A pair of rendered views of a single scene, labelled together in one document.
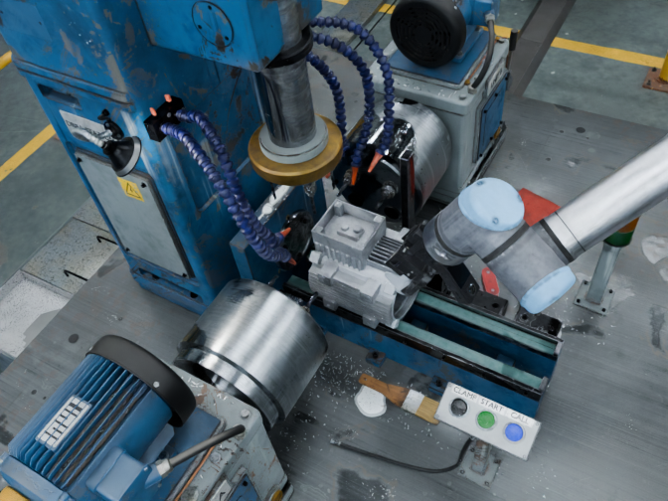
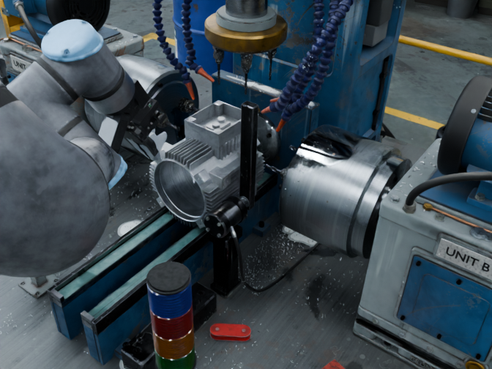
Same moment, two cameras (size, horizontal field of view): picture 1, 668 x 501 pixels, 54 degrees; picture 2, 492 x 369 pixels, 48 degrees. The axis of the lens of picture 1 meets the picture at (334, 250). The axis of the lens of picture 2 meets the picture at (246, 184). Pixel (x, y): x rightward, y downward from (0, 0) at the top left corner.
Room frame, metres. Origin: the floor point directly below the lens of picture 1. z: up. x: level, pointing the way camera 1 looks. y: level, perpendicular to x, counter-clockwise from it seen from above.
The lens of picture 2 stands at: (0.93, -1.13, 1.76)
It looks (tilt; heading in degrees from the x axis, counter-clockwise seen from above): 36 degrees down; 88
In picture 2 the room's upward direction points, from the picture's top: 2 degrees clockwise
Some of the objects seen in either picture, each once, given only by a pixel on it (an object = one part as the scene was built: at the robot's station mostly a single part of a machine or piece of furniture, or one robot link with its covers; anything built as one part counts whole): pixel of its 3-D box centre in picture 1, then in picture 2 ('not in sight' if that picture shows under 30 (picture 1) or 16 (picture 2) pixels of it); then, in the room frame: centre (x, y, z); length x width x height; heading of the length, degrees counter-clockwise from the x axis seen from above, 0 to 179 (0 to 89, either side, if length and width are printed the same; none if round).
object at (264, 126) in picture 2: (295, 241); (255, 138); (0.99, 0.08, 1.01); 0.15 x 0.02 x 0.15; 143
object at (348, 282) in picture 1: (369, 269); (207, 171); (0.87, -0.07, 1.01); 0.20 x 0.19 x 0.19; 52
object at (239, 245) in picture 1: (275, 244); (268, 141); (1.03, 0.13, 0.97); 0.30 x 0.11 x 0.34; 143
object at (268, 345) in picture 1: (237, 374); (130, 101); (0.65, 0.22, 1.04); 0.37 x 0.25 x 0.25; 143
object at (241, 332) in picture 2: (490, 282); (230, 332); (0.93, -0.37, 0.81); 0.09 x 0.03 x 0.02; 177
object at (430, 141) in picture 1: (396, 153); (356, 195); (1.20, -0.19, 1.04); 0.41 x 0.25 x 0.25; 143
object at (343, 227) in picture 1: (349, 235); (218, 129); (0.90, -0.04, 1.11); 0.12 x 0.11 x 0.07; 52
